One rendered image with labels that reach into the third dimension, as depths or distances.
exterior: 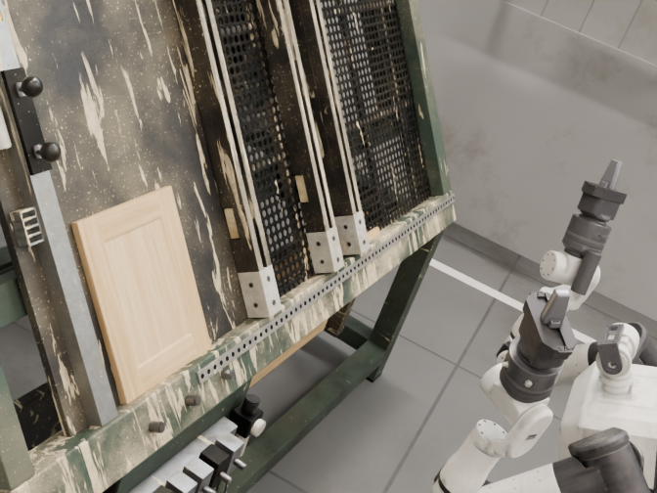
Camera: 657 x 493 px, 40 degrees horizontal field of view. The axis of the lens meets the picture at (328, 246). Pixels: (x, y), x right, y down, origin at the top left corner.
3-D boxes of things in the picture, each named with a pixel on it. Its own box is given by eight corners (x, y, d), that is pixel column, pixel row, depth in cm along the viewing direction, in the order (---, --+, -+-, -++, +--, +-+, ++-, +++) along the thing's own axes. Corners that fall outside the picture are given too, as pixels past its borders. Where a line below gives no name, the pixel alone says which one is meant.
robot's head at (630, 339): (637, 365, 176) (640, 325, 173) (630, 390, 167) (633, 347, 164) (602, 360, 178) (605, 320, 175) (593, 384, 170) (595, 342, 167)
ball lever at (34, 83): (11, 102, 170) (26, 99, 158) (5, 81, 169) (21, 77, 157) (31, 97, 171) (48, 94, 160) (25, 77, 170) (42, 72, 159)
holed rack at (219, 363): (198, 383, 209) (200, 384, 208) (196, 372, 208) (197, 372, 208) (454, 201, 345) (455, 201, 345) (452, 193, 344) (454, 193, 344)
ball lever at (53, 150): (28, 163, 172) (45, 164, 161) (23, 144, 171) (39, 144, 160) (48, 158, 174) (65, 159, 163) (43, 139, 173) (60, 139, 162)
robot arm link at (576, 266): (591, 237, 203) (573, 283, 205) (552, 224, 200) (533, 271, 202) (619, 251, 192) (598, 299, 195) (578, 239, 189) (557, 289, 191)
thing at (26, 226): (19, 247, 173) (29, 246, 171) (8, 212, 171) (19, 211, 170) (34, 242, 176) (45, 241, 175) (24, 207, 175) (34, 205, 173)
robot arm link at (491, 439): (503, 375, 148) (462, 430, 154) (537, 415, 142) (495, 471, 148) (527, 372, 152) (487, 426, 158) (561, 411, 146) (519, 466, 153)
